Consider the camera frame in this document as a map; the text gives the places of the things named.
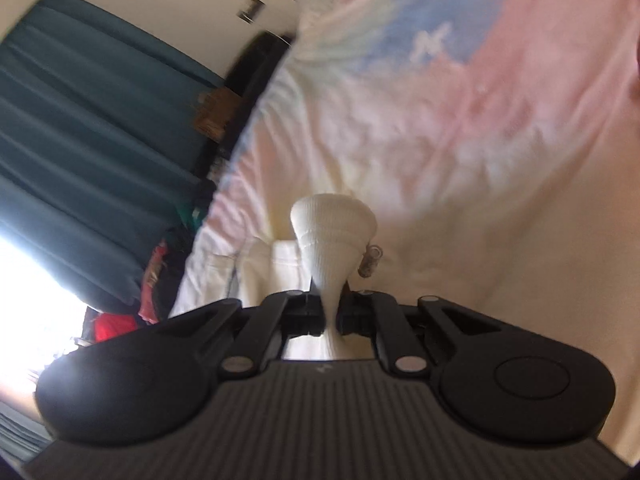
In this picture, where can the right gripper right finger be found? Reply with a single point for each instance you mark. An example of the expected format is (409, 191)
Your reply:
(378, 317)

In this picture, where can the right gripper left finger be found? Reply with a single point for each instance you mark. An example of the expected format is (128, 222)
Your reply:
(280, 317)

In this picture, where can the cream white sweatpants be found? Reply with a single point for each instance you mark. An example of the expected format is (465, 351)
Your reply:
(332, 235)

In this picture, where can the pile of clothes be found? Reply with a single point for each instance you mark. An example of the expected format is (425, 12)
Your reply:
(163, 275)

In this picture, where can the red bag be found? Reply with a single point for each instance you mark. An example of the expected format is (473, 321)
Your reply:
(98, 326)

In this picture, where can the brown paper bag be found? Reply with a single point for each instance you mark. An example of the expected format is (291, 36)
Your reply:
(215, 110)

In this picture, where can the pastel tie-dye bed sheet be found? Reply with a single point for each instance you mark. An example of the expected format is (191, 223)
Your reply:
(496, 142)

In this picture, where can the black armchair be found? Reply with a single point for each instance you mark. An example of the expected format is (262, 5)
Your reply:
(248, 77)

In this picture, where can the teal curtain right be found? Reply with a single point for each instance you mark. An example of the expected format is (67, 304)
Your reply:
(98, 150)

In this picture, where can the black framed window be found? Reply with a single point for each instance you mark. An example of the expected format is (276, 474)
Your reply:
(40, 319)

